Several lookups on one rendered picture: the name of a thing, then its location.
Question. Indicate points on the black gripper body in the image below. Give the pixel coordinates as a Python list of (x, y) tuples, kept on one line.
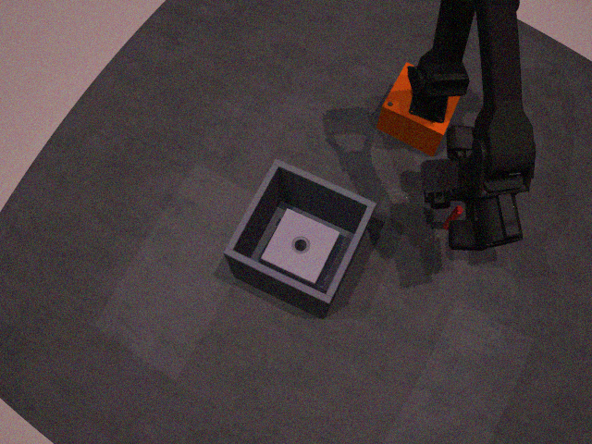
[(464, 235)]

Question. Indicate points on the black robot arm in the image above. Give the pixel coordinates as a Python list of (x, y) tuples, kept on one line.
[(503, 135)]

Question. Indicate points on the red peg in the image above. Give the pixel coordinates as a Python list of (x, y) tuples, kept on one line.
[(455, 214)]

